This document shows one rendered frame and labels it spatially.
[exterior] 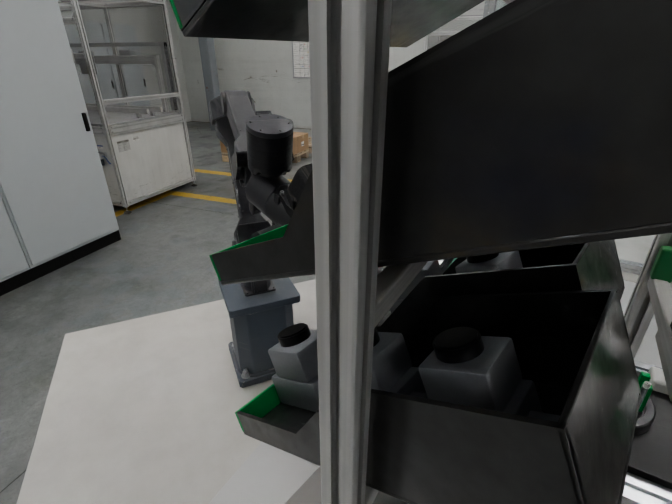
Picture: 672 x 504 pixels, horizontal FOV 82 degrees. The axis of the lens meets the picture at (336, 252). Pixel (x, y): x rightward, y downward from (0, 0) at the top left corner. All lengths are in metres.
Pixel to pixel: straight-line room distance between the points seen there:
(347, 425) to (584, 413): 0.10
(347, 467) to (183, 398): 0.72
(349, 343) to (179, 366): 0.85
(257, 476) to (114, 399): 0.37
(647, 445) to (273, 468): 0.59
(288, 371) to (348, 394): 0.19
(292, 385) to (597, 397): 0.24
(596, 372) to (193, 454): 0.71
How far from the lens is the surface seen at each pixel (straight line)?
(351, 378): 0.18
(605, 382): 0.24
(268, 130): 0.48
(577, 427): 0.20
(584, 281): 0.32
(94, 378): 1.06
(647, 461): 0.79
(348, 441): 0.21
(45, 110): 3.62
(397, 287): 0.21
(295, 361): 0.35
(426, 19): 0.42
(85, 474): 0.88
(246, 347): 0.86
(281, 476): 0.77
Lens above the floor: 1.50
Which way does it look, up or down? 26 degrees down
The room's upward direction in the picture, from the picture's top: straight up
